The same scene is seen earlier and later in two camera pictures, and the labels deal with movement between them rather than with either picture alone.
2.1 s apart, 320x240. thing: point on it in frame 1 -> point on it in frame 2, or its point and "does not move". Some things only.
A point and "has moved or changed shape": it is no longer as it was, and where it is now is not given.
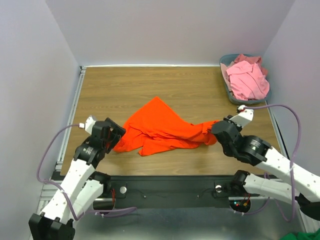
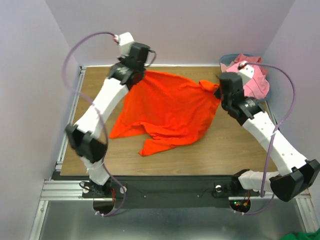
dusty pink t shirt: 252,60 does not move
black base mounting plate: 170,191 does not move
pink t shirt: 247,81 does not move
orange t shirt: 158,127 has moved or changed shape
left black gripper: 117,132 -> 122,59
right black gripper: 219,129 -> 219,92
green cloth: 302,236 does not move
